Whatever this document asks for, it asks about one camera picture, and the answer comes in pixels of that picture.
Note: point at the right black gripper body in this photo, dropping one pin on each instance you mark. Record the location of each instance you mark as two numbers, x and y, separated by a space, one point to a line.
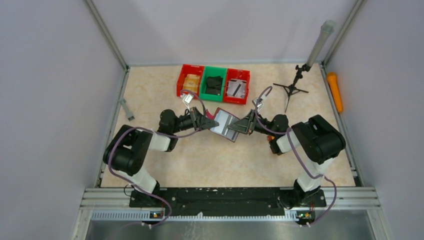
256 126

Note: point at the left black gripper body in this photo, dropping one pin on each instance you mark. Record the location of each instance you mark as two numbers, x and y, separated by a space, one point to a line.
195 115

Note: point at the red card holder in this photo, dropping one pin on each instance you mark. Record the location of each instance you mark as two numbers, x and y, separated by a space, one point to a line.
225 125

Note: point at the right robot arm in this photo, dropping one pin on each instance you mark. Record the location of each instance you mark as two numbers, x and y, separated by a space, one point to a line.
315 143

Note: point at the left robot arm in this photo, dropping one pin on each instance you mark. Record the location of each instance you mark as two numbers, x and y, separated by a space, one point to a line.
126 153

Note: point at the silver credit card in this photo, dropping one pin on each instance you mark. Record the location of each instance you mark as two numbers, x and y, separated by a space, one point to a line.
225 125

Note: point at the white cards in bin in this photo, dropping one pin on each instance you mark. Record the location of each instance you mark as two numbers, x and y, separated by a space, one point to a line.
236 88

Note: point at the wooden piece in bin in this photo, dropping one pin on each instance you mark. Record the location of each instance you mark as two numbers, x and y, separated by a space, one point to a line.
191 82

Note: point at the black item in bin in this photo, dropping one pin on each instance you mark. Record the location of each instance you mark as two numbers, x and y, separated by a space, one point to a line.
214 85

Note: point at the left red bin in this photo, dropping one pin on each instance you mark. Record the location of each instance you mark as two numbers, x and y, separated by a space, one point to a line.
188 69

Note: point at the red bin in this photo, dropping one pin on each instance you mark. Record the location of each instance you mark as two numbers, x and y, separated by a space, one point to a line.
237 74
188 69

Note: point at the green bin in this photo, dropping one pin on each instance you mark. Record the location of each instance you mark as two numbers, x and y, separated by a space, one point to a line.
212 71

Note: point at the right red bin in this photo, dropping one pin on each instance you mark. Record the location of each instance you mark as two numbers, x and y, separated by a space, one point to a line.
237 74

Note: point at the black tripod stand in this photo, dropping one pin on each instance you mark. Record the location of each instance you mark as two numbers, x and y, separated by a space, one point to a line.
292 89

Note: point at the grey small tool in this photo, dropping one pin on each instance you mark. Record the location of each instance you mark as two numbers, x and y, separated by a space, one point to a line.
128 113

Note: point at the orange cylinder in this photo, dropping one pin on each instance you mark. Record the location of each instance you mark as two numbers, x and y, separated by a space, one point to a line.
333 85

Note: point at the grey tube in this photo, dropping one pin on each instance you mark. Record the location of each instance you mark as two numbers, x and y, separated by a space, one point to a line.
326 30

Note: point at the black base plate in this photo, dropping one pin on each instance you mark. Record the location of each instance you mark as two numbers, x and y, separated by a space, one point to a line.
228 201

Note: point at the grey cable duct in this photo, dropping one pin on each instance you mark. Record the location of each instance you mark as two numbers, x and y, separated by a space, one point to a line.
153 216

